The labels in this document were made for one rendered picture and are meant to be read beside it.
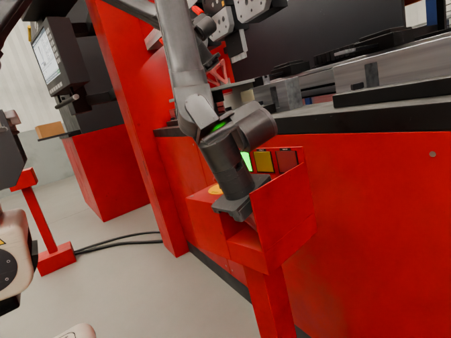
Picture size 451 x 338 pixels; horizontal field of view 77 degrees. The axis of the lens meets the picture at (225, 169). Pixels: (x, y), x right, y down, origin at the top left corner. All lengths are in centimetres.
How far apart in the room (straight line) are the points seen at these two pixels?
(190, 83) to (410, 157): 41
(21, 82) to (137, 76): 636
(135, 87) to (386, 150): 151
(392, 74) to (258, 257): 48
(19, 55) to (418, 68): 798
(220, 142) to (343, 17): 109
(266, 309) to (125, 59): 156
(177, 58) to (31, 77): 766
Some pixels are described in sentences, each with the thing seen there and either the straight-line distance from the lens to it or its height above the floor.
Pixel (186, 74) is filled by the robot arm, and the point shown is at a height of 101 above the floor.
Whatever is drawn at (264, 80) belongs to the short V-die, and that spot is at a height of 98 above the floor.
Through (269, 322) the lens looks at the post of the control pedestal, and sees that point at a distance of 70.
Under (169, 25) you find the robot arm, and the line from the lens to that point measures 54.
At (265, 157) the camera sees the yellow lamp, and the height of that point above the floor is 82.
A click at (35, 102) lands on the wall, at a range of 804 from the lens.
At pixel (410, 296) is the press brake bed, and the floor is 47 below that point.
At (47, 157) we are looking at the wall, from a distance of 799.
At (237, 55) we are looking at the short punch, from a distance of 114.
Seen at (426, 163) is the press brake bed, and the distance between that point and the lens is 60.
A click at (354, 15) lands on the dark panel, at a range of 141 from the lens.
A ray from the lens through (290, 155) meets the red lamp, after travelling 56.
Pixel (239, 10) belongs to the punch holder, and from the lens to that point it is 104.
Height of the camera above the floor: 96
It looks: 14 degrees down
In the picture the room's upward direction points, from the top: 14 degrees counter-clockwise
